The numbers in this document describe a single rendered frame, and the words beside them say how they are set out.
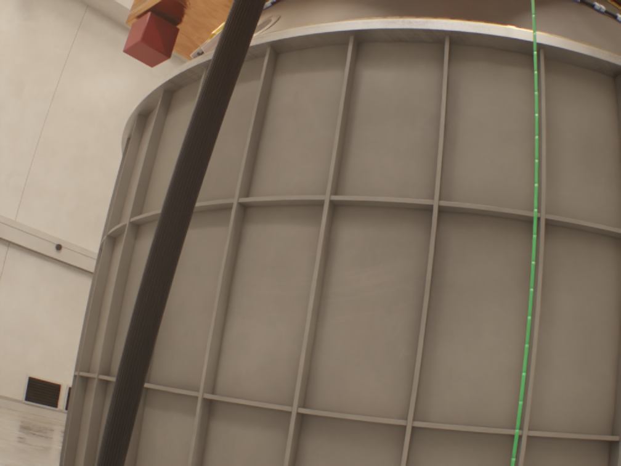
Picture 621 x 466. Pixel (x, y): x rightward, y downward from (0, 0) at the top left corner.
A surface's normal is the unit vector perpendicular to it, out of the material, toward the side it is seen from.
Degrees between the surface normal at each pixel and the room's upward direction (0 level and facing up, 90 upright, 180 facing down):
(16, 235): 90
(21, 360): 90
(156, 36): 90
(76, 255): 90
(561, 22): 62
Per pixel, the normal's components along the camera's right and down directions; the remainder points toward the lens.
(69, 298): 0.75, -0.09
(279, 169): -0.44, -0.34
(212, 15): -0.14, 0.94
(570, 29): 0.16, -0.69
